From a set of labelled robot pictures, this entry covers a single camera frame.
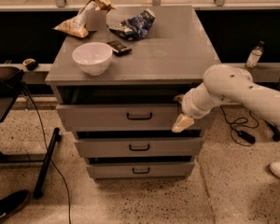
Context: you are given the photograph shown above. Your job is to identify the black power adapter cable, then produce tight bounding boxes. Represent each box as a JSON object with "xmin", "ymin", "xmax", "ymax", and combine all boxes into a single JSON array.
[{"xmin": 219, "ymin": 105, "xmax": 260, "ymax": 147}]

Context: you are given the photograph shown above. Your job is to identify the black bag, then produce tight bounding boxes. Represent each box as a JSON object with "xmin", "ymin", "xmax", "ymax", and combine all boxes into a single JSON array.
[{"xmin": 0, "ymin": 66, "xmax": 24, "ymax": 97}]

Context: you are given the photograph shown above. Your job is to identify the grey drawer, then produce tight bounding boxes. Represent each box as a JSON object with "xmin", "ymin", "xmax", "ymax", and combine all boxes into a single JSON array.
[
  {"xmin": 75, "ymin": 137, "xmax": 203, "ymax": 158},
  {"xmin": 55, "ymin": 103, "xmax": 218, "ymax": 133},
  {"xmin": 87, "ymin": 162, "xmax": 194, "ymax": 179}
]

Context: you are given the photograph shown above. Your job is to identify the dark snack bar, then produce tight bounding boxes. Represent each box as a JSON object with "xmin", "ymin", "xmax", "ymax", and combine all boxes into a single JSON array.
[{"xmin": 107, "ymin": 40, "xmax": 132, "ymax": 56}]

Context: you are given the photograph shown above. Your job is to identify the small yellow black device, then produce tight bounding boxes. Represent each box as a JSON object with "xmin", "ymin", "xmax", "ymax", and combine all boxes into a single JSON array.
[{"xmin": 22, "ymin": 58, "xmax": 38, "ymax": 71}]

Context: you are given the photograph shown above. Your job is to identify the clear plastic bottle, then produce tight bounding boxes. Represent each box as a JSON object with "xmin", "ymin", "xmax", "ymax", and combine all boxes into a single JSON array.
[{"xmin": 245, "ymin": 41, "xmax": 265, "ymax": 68}]

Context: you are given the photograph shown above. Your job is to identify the grey bottom drawer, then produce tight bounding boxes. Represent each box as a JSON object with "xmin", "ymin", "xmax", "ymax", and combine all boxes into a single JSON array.
[{"xmin": 87, "ymin": 162, "xmax": 194, "ymax": 179}]

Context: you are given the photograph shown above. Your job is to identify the tan chip bag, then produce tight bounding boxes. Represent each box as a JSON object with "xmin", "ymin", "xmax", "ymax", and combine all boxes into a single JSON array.
[{"xmin": 54, "ymin": 0, "xmax": 116, "ymax": 38}]

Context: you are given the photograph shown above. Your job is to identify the black stand foot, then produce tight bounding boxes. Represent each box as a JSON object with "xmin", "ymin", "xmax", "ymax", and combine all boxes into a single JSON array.
[{"xmin": 267, "ymin": 122, "xmax": 280, "ymax": 142}]

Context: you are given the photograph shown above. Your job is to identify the white bowl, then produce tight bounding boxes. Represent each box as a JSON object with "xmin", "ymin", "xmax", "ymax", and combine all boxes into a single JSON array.
[{"xmin": 72, "ymin": 42, "xmax": 113, "ymax": 76}]

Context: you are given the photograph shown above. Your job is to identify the grey top drawer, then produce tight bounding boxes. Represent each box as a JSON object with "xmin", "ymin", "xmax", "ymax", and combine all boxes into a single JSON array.
[{"xmin": 55, "ymin": 103, "xmax": 218, "ymax": 133}]

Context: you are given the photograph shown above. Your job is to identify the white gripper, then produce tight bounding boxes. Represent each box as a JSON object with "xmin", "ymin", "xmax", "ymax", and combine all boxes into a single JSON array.
[{"xmin": 172, "ymin": 91, "xmax": 208, "ymax": 133}]

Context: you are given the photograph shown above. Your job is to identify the blue chip bag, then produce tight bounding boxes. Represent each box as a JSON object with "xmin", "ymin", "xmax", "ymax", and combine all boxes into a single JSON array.
[{"xmin": 109, "ymin": 8, "xmax": 155, "ymax": 41}]

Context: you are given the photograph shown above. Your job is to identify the grey drawer cabinet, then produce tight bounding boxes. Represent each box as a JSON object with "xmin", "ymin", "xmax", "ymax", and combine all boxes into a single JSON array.
[{"xmin": 46, "ymin": 6, "xmax": 217, "ymax": 169}]

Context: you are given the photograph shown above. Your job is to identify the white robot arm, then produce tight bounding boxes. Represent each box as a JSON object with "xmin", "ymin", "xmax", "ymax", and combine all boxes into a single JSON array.
[{"xmin": 172, "ymin": 64, "xmax": 280, "ymax": 133}]

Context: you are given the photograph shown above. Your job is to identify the black floor cable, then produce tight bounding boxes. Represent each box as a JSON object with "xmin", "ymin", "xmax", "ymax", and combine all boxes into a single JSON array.
[{"xmin": 22, "ymin": 85, "xmax": 73, "ymax": 224}]

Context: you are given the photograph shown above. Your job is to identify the black shoe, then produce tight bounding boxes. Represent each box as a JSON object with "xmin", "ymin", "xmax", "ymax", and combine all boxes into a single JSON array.
[{"xmin": 0, "ymin": 189, "xmax": 30, "ymax": 219}]

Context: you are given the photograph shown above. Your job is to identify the grey middle drawer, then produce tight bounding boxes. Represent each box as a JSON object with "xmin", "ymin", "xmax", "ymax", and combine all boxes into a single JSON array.
[{"xmin": 75, "ymin": 137, "xmax": 203, "ymax": 158}]

